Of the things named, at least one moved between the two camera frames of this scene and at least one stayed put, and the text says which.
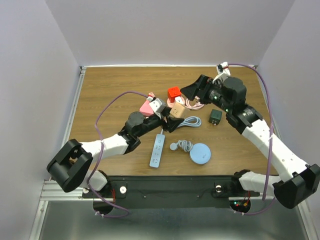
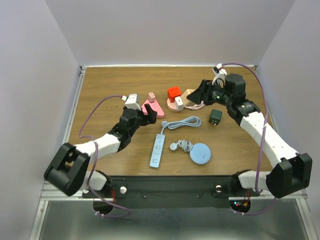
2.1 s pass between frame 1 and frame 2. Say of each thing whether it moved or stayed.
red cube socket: stayed
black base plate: stayed
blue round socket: stayed
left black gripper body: moved
